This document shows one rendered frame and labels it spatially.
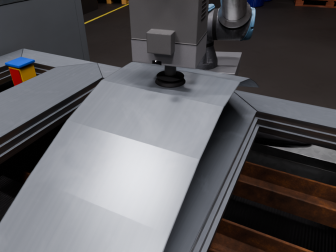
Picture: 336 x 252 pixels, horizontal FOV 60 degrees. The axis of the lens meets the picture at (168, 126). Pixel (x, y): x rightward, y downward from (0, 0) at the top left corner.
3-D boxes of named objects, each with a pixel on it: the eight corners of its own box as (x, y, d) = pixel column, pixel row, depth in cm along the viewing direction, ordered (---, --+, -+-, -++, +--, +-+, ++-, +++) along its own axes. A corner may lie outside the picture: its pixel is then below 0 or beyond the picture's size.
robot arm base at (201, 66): (188, 58, 131) (187, 35, 126) (221, 60, 125) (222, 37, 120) (176, 69, 119) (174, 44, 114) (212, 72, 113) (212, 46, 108)
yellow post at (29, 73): (36, 124, 97) (20, 69, 86) (25, 121, 98) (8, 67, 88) (47, 117, 100) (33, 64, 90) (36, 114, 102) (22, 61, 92)
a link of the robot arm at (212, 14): (188, 37, 124) (187, 2, 117) (219, 37, 120) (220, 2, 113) (181, 44, 114) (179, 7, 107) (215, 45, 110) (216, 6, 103)
